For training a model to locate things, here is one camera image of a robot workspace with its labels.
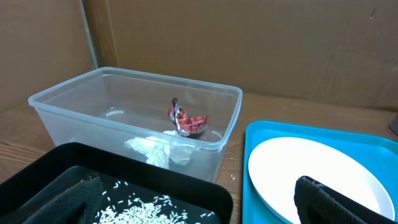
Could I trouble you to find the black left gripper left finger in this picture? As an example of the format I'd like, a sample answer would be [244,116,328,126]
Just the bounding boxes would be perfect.
[0,175,104,224]

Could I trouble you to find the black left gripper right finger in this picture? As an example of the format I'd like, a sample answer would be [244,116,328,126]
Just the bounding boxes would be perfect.
[294,176,397,224]

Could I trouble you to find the white round plate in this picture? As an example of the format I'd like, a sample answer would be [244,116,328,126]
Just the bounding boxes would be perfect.
[248,136,396,224]

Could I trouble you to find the white tissue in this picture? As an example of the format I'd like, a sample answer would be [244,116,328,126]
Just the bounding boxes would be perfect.
[124,136,200,169]

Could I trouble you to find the red snack wrapper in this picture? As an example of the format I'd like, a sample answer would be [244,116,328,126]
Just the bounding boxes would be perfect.
[167,98,208,136]

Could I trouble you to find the pile of rice grains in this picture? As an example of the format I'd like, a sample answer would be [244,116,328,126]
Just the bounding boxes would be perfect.
[92,179,220,224]

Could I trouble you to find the black plastic tray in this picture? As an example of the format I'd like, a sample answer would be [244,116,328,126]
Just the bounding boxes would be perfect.
[1,143,233,223]

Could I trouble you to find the teal plastic tray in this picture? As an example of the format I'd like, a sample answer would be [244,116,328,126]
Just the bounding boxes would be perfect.
[241,120,398,224]

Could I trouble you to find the clear plastic bin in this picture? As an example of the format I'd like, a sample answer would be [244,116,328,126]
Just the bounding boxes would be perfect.
[28,67,243,182]

